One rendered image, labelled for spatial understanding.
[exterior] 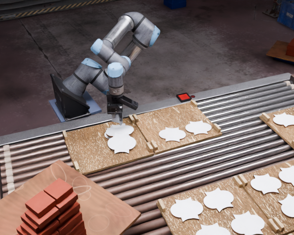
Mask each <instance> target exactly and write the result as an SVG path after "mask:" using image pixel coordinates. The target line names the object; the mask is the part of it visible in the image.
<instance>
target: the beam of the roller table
mask: <svg viewBox="0 0 294 235"><path fill-rule="evenodd" d="M290 76H291V74H290V73H284V74H280V75H275V76H270V77H266V78H261V79H257V80H252V81H248V82H244V83H238V84H234V85H230V86H225V87H221V88H217V89H212V90H207V91H202V92H198V93H194V94H189V95H190V96H191V95H194V96H195V98H192V99H193V100H194V101H195V102H199V101H203V100H207V99H212V98H216V97H221V96H225V95H229V94H233V93H238V92H242V91H246V90H252V89H255V88H260V87H264V86H268V85H272V84H277V83H282V82H284V81H289V80H290ZM188 102H191V101H187V102H183V103H181V102H180V101H179V99H178V98H176V97H175V98H171V99H166V100H162V101H158V102H153V103H149V104H144V105H139V106H138V108H137V110H133V109H131V108H126V109H123V119H124V118H128V117H129V115H132V116H133V114H136V115H140V114H144V113H148V112H152V111H156V110H160V109H164V108H168V107H172V106H176V105H180V104H184V103H188ZM111 121H112V115H111V114H107V113H103V114H99V115H95V116H90V117H84V118H80V119H76V120H71V121H67V122H63V123H58V124H53V125H48V126H44V127H40V128H35V129H31V130H27V131H21V132H17V133H12V134H8V135H4V136H0V147H2V146H4V145H12V144H16V143H20V142H24V141H29V140H33V139H37V138H42V137H46V136H51V135H55V134H59V133H62V132H63V131H66V132H68V131H73V130H77V129H81V128H85V127H90V126H94V125H98V124H103V123H108V122H111Z"/></svg>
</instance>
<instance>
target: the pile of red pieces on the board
mask: <svg viewBox="0 0 294 235"><path fill-rule="evenodd" d="M77 199H78V195H77V194H76V193H75V192H74V191H73V187H72V186H71V185H69V184H68V183H66V182H65V181H63V180H62V179H60V178H58V179H57V180H56V181H54V182H53V183H52V184H50V185H49V186H48V187H46V188H45V189H44V191H40V192H39V193H38V194H37V195H35V196H34V197H33V198H31V199H30V200H28V201H27V202H26V203H25V205H26V208H27V209H28V210H27V211H26V212H25V213H24V214H22V215H21V220H22V221H23V223H22V224H21V225H20V226H19V227H17V228H16V230H17V233H18V234H17V235H86V229H85V226H84V221H83V219H82V213H81V212H80V211H79V209H80V204H79V203H78V202H77Z"/></svg>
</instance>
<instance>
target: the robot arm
mask: <svg viewBox="0 0 294 235"><path fill-rule="evenodd" d="M128 31H132V32H133V33H134V34H133V35H132V38H133V39H132V41H131V42H130V43H129V44H128V46H127V47H126V48H125V49H124V50H123V52H122V53H121V54H120V55H119V54H117V53H116V52H115V51H114V50H113V49H114V48H115V47H116V46H117V44H118V43H119V42H120V40H121V39H122V38H123V37H124V36H125V34H126V33H127V32H128ZM159 34H160V30H159V29H158V28H157V27H156V26H155V25H154V24H153V23H152V22H151V21H149V20H148V19H147V18H146V17H145V16H144V15H143V14H141V13H138V12H127V13H124V14H123V15H121V16H120V17H119V19H118V23H117V24H116V25H115V26H114V27H113V28H112V29H111V31H110V32H109V33H108V34H107V35H106V36H105V37H104V39H103V40H100V39H97V40H96V41H95V42H94V44H93V45H92V47H91V51H92V52H93V53H94V54H95V55H97V56H98V57H99V58H101V59H102V60H103V61H104V62H106V63H107V64H108V68H107V69H105V70H104V71H103V70H102V66H101V65H100V64H98V63H97V62H95V61H94V60H92V59H90V58H85V59H84V60H83V62H81V64H80V65H79V67H78V68H77V69H76V70H75V72H74V73H73V74H72V75H71V76H69V77H68V78H66V79H65V80H64V81H63V84H64V86H65V87H66V88H67V89H68V90H70V91H71V92H72V93H74V94H75V95H77V96H79V97H82V96H83V95H84V92H85V90H86V87H87V85H88V84H89V83H91V84H92V85H93V86H94V87H96V88H97V89H98V90H99V91H101V93H103V94H105V95H106V97H107V114H111V115H112V121H113V122H116V123H120V125H122V124H123V105H125V106H127V107H129V108H131V109H133V110H137V108H138V102H136V101H134V100H131V99H129V98H127V97H126V96H124V95H123V92H124V85H123V77H124V76H125V74H126V72H127V71H128V70H129V68H130V66H131V63H132V62H133V60H134V59H135V58H136V57H137V56H138V54H139V53H140V52H141V51H142V50H143V49H144V48H148V47H152V45H153V44H154V42H155V41H156V39H157V38H158V36H159Z"/></svg>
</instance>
